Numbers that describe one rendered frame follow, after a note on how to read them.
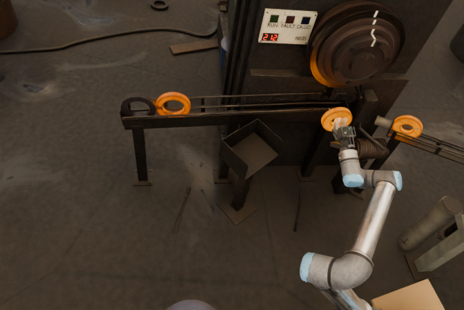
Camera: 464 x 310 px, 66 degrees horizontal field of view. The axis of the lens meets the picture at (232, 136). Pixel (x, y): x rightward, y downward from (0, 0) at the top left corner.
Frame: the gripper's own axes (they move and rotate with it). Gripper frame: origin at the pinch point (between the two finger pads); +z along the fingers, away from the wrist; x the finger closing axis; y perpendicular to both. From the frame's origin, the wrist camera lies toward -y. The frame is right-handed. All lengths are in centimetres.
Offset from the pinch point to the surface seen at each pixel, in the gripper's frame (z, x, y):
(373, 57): 17.7, -8.4, 27.9
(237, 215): -34, 42, -78
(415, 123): 1, -51, -8
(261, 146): -6.9, 36.1, -23.2
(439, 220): -50, -66, -29
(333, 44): 24.4, 10.4, 27.6
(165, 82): 89, 90, -115
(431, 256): -69, -69, -48
